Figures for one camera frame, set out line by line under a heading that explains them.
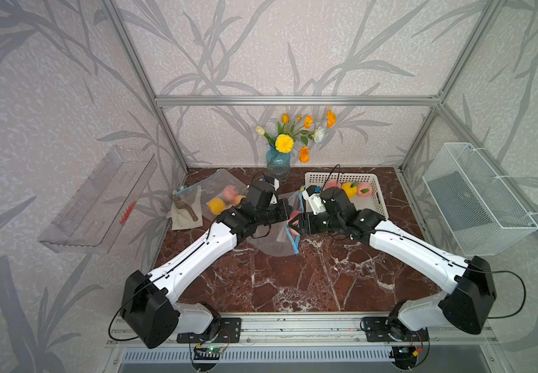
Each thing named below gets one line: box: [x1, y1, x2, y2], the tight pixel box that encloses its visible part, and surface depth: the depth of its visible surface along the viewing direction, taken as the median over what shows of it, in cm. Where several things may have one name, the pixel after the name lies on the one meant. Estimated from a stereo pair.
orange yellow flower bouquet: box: [255, 109, 337, 164], surface depth 99 cm
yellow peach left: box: [341, 182, 358, 199], surface depth 107 cm
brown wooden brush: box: [172, 195, 199, 222], surface depth 107 cm
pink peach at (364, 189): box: [356, 182, 373, 198], surface depth 107 cm
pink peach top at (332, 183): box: [325, 178, 342, 189], surface depth 111 cm
